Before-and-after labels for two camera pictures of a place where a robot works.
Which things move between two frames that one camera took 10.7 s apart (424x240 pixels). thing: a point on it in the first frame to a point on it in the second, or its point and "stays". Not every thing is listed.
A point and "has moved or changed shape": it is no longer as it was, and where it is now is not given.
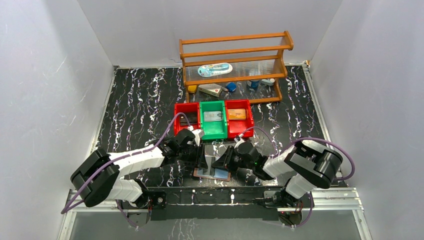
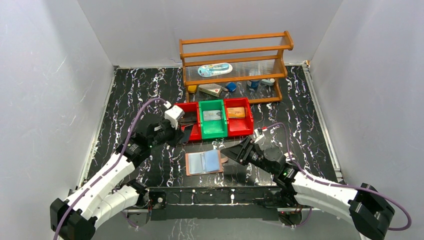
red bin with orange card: x=239 y=117 stays
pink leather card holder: x=217 y=173 has moved or changed shape
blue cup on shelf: x=254 y=84 stays
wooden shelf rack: x=238 y=67 stays
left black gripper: x=197 y=156 to x=178 y=131
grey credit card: x=212 y=116 stays
